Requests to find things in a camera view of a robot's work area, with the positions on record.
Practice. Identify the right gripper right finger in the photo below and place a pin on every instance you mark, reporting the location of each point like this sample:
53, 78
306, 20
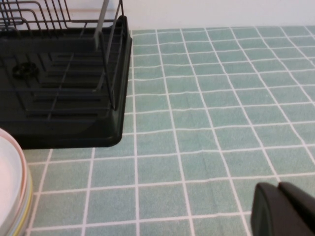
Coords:
302, 204

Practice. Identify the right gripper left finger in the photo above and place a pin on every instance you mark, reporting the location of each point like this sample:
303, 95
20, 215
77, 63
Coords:
270, 214

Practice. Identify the black dish drying rack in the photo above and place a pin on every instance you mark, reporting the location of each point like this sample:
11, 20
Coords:
73, 132

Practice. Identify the pale yellow plate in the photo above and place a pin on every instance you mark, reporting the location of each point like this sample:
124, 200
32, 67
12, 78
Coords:
28, 201

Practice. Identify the pink round plate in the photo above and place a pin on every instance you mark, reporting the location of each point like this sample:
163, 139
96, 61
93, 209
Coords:
9, 184

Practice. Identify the green checkered tablecloth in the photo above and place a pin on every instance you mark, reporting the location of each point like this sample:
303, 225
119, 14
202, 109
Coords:
197, 123

